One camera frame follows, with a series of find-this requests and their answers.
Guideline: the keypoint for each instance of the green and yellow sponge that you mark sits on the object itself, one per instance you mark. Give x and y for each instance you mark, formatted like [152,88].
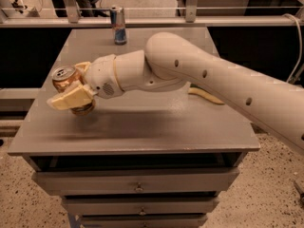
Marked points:
[196,90]

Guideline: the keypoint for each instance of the bottom grey drawer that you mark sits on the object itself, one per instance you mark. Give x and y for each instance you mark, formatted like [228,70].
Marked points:
[158,221]

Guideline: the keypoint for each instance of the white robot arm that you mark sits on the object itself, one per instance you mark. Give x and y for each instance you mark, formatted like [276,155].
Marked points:
[167,63]

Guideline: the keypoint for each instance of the top grey drawer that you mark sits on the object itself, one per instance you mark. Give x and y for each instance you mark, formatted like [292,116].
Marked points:
[149,181]

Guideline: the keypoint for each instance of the orange LaCroix soda can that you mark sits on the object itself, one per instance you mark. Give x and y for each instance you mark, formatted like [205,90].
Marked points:
[62,77]

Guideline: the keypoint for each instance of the middle grey drawer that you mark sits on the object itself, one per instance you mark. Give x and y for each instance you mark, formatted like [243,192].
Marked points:
[140,206]

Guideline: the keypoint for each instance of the blue silver energy drink can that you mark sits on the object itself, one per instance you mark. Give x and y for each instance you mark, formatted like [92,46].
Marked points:
[118,25]

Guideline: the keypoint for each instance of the grey drawer cabinet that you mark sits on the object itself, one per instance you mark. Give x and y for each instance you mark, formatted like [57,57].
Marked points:
[138,131]

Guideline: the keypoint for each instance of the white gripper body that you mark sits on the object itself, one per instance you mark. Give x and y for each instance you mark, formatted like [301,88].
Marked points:
[102,75]

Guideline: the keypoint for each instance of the grey metal railing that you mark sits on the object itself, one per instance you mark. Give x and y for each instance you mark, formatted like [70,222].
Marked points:
[157,13]

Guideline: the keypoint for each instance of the grey drawer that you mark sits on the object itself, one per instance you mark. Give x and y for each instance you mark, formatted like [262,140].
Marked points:
[140,206]
[158,221]
[149,181]

